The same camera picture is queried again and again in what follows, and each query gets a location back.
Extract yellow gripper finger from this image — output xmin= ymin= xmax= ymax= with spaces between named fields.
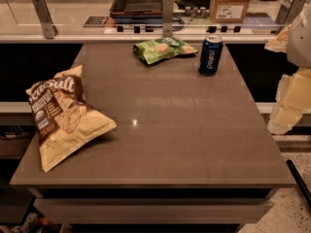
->
xmin=267 ymin=69 xmax=311 ymax=135
xmin=264 ymin=24 xmax=291 ymax=53

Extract blue pepsi can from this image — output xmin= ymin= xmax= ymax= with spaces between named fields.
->
xmin=198 ymin=35 xmax=224 ymax=76

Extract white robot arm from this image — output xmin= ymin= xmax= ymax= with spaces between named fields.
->
xmin=264 ymin=2 xmax=311 ymax=135

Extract green chip bag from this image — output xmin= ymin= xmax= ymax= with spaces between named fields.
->
xmin=133 ymin=37 xmax=198 ymax=65

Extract brown sea salt chip bag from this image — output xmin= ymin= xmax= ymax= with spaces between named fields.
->
xmin=26 ymin=65 xmax=117 ymax=172

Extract cardboard box with label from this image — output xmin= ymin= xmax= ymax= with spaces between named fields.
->
xmin=209 ymin=0 xmax=251 ymax=23

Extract black pole on floor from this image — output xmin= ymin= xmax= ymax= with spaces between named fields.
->
xmin=286 ymin=160 xmax=311 ymax=208

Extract dark open bin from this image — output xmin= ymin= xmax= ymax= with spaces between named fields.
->
xmin=110 ymin=0 xmax=163 ymax=16

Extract right metal glass bracket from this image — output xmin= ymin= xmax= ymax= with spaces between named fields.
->
xmin=275 ymin=0 xmax=307 ymax=27

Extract metal glass bracket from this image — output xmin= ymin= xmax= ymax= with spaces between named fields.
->
xmin=162 ymin=0 xmax=174 ymax=38
xmin=31 ymin=0 xmax=58 ymax=39
xmin=275 ymin=0 xmax=307 ymax=27

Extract middle metal glass bracket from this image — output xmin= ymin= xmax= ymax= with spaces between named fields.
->
xmin=162 ymin=0 xmax=174 ymax=38

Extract left metal glass bracket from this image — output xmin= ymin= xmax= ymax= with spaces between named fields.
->
xmin=31 ymin=0 xmax=58 ymax=39

